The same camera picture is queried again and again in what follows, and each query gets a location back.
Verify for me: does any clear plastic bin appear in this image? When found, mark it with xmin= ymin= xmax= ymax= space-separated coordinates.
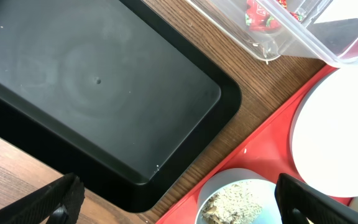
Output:
xmin=188 ymin=0 xmax=358 ymax=68

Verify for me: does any red snack wrapper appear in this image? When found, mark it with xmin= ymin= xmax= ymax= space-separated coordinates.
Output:
xmin=244 ymin=0 xmax=307 ymax=34

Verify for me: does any black plastic bin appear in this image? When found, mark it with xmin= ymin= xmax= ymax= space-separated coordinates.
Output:
xmin=0 ymin=0 xmax=241 ymax=213

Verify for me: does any large light blue plate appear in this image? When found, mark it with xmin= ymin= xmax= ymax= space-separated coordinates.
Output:
xmin=291 ymin=65 xmax=358 ymax=197

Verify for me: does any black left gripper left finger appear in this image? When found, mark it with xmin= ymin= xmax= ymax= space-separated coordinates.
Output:
xmin=0 ymin=173 xmax=85 ymax=224

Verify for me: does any red serving tray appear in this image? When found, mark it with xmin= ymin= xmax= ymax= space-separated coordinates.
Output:
xmin=160 ymin=66 xmax=354 ymax=223

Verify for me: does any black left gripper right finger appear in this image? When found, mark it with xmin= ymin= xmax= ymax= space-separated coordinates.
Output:
xmin=275 ymin=173 xmax=358 ymax=224

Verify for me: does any small blue bowl with food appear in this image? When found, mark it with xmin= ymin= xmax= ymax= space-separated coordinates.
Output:
xmin=195 ymin=168 xmax=282 ymax=224

